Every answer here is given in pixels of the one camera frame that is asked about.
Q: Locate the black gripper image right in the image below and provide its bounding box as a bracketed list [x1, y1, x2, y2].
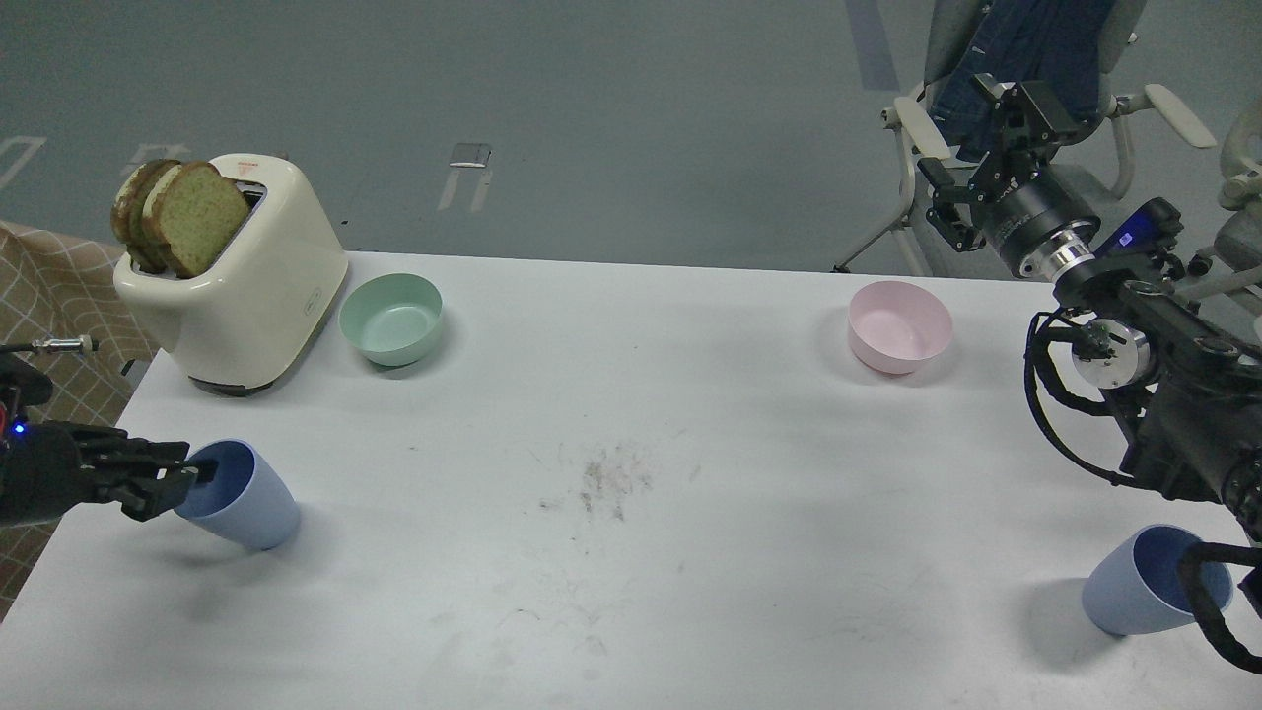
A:
[917, 73, 1100, 280]

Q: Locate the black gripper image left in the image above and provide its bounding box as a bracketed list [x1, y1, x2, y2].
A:
[20, 422, 218, 523]

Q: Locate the blue cup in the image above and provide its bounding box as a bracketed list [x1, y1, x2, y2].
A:
[1082, 525, 1201, 636]
[175, 439, 302, 551]

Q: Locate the grey office chair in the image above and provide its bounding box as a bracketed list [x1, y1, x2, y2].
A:
[834, 1, 1217, 275]

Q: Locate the blue denim jacket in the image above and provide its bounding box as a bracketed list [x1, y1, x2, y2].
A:
[929, 1, 1114, 165]

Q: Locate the cream toaster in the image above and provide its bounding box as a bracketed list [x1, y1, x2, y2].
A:
[114, 153, 348, 395]

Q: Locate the pink bowl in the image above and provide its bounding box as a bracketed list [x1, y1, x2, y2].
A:
[847, 280, 954, 376]

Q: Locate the brown patterned cloth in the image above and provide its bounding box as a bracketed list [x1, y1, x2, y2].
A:
[0, 219, 159, 622]

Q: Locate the rear bread slice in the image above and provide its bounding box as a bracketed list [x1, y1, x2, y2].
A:
[109, 159, 180, 274]

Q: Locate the bread slice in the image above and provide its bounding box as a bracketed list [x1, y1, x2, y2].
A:
[140, 161, 251, 279]
[109, 159, 180, 274]

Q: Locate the front bread slice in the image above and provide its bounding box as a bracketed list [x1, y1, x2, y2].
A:
[140, 161, 251, 279]

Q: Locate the green bowl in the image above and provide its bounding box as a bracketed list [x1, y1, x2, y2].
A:
[337, 271, 445, 367]

